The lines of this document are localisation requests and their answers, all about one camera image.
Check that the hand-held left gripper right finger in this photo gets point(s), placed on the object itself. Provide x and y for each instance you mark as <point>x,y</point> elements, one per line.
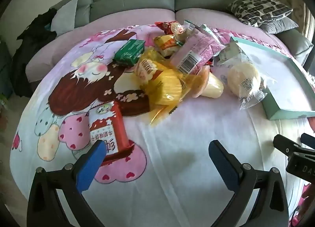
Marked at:
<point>222,165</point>

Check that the cream jelly cup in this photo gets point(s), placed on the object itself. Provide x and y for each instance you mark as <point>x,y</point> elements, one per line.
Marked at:
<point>214,86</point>

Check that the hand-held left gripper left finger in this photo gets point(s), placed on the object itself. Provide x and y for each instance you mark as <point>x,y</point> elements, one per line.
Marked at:
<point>91,165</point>

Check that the red white biscuit packet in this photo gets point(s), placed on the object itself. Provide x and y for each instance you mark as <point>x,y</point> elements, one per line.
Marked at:
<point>105,123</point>

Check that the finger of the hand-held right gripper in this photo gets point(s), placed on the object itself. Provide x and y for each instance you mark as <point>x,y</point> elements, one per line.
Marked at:
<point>288,145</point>
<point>308,141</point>

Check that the green white packet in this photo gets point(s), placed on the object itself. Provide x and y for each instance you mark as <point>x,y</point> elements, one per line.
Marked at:
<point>209,32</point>

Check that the grey sofa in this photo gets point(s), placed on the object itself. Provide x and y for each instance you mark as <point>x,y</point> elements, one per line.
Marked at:
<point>133,0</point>

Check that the printed cartoon blanket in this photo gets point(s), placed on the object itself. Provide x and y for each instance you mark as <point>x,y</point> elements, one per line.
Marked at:
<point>196,131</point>

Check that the pink ribbed sofa cover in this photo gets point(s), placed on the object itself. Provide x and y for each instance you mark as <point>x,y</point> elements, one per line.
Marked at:
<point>61,44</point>

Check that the black cloth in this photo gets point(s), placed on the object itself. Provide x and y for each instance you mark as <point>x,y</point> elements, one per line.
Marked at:
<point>34,44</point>

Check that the beige snack packet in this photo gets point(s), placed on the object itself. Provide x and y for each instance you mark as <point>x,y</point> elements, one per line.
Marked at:
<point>177,30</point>

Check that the small red packet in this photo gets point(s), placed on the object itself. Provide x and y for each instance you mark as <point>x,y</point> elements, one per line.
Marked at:
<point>210,62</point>

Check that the round bun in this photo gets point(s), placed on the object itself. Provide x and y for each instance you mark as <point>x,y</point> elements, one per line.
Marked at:
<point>243,76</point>

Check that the black white patterned pillow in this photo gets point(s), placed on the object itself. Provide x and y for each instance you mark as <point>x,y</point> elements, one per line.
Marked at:
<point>260,7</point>

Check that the grey pillow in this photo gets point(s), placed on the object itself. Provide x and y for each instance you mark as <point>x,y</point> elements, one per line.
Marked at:
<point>283,26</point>

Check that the dark green packet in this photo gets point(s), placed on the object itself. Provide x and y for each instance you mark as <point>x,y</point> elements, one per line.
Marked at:
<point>129,51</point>

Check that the white box with green rim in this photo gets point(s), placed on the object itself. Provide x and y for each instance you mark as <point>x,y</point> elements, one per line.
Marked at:
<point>278,74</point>

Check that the light grey cushion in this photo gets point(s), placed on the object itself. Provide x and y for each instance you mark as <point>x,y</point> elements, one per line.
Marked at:
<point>65,17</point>

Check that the yellow orange snack packet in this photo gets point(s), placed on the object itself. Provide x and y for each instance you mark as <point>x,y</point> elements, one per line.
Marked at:
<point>166,43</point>

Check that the yellow bread packet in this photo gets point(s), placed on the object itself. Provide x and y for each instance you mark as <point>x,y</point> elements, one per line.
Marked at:
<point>162,86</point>

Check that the red peanut packet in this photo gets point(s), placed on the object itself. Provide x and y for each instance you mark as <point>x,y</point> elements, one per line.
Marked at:
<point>162,26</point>

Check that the pink packet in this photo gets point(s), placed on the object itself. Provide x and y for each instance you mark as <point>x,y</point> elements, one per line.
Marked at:
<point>194,49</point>

